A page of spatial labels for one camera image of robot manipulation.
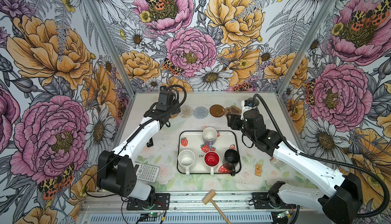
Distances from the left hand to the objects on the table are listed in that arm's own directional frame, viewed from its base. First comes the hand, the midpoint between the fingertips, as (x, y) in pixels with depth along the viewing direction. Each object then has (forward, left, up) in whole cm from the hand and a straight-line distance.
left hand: (172, 108), depth 86 cm
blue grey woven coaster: (+12, -16, -19) cm, 28 cm away
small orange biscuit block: (-28, -47, -19) cm, 57 cm away
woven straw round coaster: (+10, +2, -21) cm, 23 cm away
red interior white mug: (-22, -22, -18) cm, 36 cm away
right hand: (-10, -31, +2) cm, 33 cm away
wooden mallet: (-40, -20, -19) cm, 48 cm away
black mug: (-22, -33, -17) cm, 43 cm away
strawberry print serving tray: (-28, -5, -18) cm, 33 cm away
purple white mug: (-7, -21, -19) cm, 29 cm away
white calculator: (-29, +13, -19) cm, 37 cm away
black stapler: (-12, +14, -18) cm, 26 cm away
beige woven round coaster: (+14, -6, -21) cm, 25 cm away
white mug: (-22, -8, -19) cm, 30 cm away
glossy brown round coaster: (+15, -29, -21) cm, 38 cm away
